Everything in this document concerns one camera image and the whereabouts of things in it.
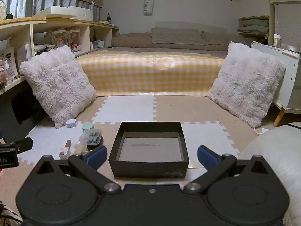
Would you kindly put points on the green round compact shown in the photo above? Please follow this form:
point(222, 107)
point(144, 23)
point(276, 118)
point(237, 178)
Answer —
point(88, 127)

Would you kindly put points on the standing picture card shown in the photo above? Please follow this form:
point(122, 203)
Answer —
point(8, 66)

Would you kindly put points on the tissue box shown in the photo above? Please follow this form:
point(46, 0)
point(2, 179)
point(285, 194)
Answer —
point(98, 44)

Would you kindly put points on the clear plastic wrapper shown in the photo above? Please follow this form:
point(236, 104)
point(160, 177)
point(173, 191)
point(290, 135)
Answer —
point(196, 164)

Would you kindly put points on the clear doll display box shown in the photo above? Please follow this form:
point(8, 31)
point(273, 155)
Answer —
point(58, 39)
point(74, 40)

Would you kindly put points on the clear plastic ampoule case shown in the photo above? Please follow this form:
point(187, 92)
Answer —
point(90, 136)

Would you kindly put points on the white hanging wall bag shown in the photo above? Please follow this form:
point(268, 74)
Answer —
point(147, 4)

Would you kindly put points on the window blind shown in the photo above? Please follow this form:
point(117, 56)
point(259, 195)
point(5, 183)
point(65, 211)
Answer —
point(288, 21)

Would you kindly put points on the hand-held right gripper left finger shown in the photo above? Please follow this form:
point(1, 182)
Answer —
point(96, 156)

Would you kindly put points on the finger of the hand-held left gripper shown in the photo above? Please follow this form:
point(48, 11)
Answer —
point(20, 144)

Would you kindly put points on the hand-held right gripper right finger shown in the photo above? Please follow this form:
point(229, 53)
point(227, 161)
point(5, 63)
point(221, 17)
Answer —
point(207, 156)

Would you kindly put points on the white cabinet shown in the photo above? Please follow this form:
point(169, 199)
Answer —
point(282, 80)

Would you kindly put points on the black low cabinet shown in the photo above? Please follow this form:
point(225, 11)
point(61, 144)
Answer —
point(21, 113)

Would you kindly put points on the black cardboard box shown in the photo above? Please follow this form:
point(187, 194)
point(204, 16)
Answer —
point(150, 167)

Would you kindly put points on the white charger adapter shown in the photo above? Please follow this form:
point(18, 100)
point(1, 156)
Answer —
point(71, 123)

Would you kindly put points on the beige bed pillow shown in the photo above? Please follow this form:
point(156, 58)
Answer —
point(221, 38)
point(176, 35)

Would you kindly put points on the wooden shelf unit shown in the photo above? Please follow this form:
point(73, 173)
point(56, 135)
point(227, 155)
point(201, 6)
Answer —
point(23, 26)

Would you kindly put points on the yellow checked bed cover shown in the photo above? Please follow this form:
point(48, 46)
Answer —
point(150, 73)

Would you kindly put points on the folded bedding stack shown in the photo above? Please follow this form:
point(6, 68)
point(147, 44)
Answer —
point(255, 26)

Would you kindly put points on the green glass bottle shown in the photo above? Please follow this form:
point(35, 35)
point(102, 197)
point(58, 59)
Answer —
point(108, 18)

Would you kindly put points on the fluffy white pillow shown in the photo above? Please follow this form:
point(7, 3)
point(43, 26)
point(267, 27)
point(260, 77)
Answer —
point(247, 82)
point(58, 84)

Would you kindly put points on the brown lip gloss tube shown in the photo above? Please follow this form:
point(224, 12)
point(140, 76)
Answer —
point(65, 147)

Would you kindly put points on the jar with white lid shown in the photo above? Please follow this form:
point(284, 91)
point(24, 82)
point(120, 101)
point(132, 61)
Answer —
point(277, 40)

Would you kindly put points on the foam puzzle floor mat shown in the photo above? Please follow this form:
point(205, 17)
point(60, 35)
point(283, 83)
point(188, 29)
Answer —
point(131, 108)

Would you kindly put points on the white flat box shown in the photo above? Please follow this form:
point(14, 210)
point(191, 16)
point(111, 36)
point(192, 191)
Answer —
point(65, 13)

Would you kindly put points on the white bean bag cushion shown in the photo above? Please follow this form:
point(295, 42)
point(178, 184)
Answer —
point(277, 155)

